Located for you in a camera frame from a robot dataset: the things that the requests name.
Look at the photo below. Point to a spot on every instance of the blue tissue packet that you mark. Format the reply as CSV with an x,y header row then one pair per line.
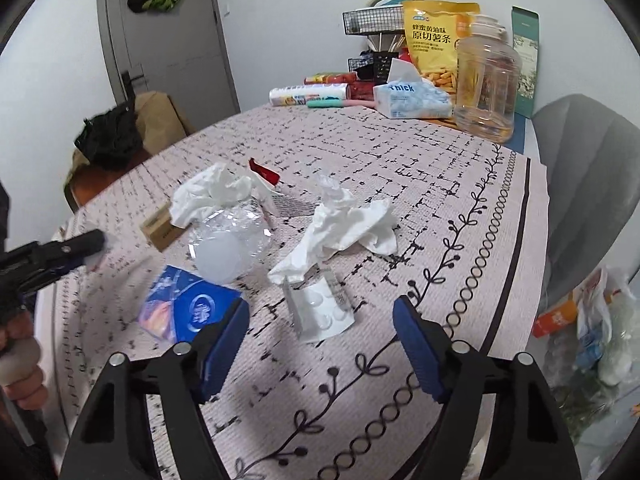
x,y
195,305

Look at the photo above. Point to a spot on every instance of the black cloth on chair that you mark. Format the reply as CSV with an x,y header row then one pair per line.
x,y
107,137

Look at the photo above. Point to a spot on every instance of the patterned pink tablecloth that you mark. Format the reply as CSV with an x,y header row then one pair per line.
x,y
350,160

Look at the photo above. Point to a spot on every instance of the white printed roll pack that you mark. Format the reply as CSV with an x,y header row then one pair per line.
x,y
305,95

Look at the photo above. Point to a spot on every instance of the person's left hand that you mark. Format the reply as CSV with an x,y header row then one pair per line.
x,y
27,395

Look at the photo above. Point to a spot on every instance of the crumpled white tissue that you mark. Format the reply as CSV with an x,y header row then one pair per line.
x,y
210,190
340,225

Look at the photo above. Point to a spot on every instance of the brown paper bag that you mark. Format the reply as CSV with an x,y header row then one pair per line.
x,y
160,120

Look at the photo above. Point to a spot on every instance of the crushed clear plastic bottle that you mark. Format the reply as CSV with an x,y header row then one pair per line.
x,y
235,232

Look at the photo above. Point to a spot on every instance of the wooden chair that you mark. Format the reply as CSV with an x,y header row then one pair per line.
x,y
87,182

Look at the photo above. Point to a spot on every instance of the clear plastic jar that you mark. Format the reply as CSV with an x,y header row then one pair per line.
x,y
487,90

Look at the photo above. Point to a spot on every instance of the grey chair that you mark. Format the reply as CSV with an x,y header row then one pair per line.
x,y
585,170

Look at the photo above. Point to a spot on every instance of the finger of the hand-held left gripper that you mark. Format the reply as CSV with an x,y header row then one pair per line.
x,y
65,249

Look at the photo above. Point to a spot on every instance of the grey door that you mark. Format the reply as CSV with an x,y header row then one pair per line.
x,y
165,55

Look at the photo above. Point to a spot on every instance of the tall green box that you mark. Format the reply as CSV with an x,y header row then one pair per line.
x,y
527,60

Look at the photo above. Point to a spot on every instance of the red and white wrapper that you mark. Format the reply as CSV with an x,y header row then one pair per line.
x,y
265,170

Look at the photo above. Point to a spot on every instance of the pink pen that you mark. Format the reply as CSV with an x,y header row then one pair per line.
x,y
360,104

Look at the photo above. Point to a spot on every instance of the clear plastic blister pack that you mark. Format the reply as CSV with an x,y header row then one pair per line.
x,y
320,305

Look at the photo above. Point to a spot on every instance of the red snack packets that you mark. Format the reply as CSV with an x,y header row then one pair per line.
x,y
335,78

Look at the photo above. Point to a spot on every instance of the yellow snack bag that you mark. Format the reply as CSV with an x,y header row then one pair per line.
x,y
432,35

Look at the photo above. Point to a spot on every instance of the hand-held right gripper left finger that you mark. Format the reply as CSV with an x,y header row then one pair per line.
x,y
225,345

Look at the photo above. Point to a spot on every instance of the small cardboard box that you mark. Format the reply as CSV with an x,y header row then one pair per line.
x,y
157,232

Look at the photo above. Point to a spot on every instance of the blue white soft tissue pack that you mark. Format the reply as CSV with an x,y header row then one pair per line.
x,y
410,102

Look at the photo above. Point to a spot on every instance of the teal pen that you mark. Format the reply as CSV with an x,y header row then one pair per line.
x,y
325,104

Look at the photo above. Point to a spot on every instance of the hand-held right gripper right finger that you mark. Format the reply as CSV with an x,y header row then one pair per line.
x,y
415,345

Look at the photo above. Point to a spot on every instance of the orange carton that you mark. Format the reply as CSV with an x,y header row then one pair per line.
x,y
555,317

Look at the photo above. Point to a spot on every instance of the clear plastic bag of waste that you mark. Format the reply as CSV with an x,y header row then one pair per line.
x,y
605,340

